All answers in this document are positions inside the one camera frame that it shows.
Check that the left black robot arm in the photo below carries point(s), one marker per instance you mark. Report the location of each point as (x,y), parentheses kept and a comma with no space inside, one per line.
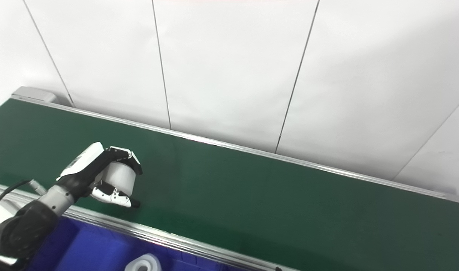
(22,229)

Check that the green conveyor belt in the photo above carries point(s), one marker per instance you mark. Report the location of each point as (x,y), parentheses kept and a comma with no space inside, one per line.
(252,207)
(157,235)

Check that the blue plastic bin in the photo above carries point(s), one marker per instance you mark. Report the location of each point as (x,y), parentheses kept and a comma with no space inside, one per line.
(90,248)

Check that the grey conveyor end box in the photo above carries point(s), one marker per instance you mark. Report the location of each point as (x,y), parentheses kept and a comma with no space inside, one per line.
(35,94)

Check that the white round plastic part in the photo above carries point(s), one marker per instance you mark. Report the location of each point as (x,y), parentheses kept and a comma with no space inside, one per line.
(121,178)
(142,264)

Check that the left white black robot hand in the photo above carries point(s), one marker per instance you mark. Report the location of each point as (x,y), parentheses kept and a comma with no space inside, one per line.
(82,167)

